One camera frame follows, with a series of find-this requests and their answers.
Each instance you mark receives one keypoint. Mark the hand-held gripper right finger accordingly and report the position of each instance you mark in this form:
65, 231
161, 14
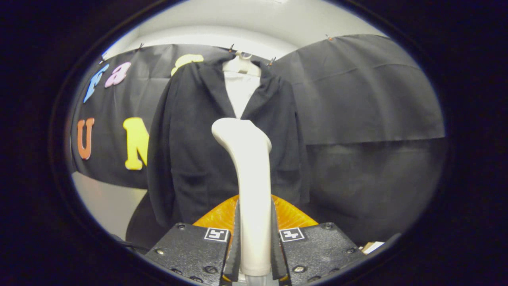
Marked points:
277, 254

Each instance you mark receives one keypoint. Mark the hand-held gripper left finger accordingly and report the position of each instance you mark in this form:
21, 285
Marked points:
237, 254

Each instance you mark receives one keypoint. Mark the black jacket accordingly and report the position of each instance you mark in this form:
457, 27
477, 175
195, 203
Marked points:
190, 159

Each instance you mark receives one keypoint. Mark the small beige box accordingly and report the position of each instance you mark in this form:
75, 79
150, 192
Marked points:
372, 247

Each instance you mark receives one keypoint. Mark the grey cabinet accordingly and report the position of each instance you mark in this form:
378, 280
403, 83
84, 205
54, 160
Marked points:
107, 202

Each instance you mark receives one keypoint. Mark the white mannequin torso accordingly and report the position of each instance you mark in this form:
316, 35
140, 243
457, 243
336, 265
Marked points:
240, 91

